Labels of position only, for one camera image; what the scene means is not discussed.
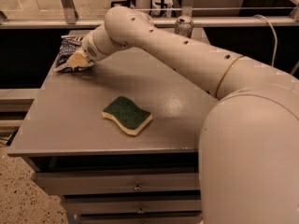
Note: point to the blue chip bag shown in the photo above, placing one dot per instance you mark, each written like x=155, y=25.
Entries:
x=70, y=44

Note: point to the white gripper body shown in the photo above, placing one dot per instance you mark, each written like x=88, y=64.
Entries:
x=89, y=49

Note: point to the green yellow sponge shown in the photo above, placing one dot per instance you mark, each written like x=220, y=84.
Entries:
x=130, y=118

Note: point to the drawer knob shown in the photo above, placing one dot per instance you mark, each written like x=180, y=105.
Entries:
x=137, y=187
x=140, y=210

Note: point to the metal railing frame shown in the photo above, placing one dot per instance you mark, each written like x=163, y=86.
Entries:
x=42, y=14

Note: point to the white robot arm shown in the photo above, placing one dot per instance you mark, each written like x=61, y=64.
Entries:
x=249, y=142

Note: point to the green white 7up can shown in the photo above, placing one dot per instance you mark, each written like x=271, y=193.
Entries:
x=184, y=26

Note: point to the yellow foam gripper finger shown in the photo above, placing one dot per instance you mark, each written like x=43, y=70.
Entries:
x=79, y=60

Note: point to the top drawer knob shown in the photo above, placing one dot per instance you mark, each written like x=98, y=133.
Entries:
x=137, y=187

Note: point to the grey drawer cabinet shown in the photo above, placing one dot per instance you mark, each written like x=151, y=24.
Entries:
x=93, y=165

